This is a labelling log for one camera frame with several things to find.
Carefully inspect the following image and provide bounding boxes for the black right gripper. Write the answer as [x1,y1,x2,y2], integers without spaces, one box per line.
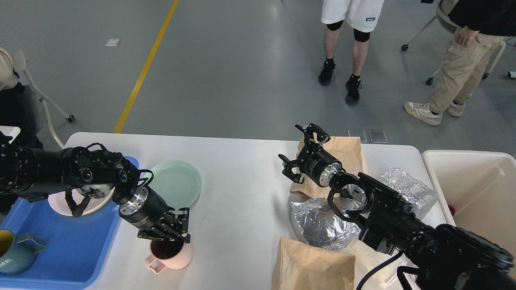
[278,124,343,187]

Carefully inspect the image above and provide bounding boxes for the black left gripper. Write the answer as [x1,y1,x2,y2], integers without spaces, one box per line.
[119,186,191,244]

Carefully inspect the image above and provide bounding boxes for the pink ribbed mug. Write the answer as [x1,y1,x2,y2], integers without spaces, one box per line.
[144,239,193,274]

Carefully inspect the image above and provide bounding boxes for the green plate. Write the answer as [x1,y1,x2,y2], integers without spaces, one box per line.
[150,160,202,209]

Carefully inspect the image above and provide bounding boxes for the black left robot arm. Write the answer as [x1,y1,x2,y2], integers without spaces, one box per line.
[0,135,191,243]

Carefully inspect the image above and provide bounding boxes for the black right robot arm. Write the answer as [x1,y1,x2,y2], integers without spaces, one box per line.
[279,123,515,290]

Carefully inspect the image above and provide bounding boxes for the brown paper bag far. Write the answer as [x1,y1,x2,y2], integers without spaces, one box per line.
[290,136,368,198]

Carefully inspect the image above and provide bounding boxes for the brown paper bag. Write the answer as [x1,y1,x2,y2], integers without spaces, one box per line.
[271,237,356,290]
[290,136,368,198]

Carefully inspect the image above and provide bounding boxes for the pink plate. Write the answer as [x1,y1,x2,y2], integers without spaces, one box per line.
[48,184,114,216]

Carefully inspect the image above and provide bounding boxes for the crumpled foil large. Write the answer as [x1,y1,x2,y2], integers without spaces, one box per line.
[290,198,359,251]

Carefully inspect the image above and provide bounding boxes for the blue plastic tray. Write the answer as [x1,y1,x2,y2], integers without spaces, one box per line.
[0,156,139,290]

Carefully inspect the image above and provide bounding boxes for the brown paper bag near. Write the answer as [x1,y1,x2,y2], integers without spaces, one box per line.
[271,237,356,290]

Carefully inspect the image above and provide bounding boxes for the crumpled foil small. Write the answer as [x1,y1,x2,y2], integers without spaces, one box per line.
[381,167,437,219]

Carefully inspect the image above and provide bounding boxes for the person in white shorts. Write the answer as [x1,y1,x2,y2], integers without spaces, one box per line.
[318,0,384,106]

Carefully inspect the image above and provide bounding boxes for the teal mug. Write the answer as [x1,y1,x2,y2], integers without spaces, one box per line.
[0,229,46,275]

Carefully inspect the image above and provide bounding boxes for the small red object in bin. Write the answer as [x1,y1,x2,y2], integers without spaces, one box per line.
[447,204,456,217]

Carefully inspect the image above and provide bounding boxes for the white plastic bin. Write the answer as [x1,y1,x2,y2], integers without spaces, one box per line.
[422,150,516,255]

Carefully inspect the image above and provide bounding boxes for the white side table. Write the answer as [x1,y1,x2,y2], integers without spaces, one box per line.
[0,125,21,143]

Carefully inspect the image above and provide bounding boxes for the seated person at left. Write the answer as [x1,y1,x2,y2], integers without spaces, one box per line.
[0,47,44,150]

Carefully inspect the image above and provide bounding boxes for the person in beige trousers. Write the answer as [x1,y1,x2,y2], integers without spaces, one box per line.
[404,0,516,126]

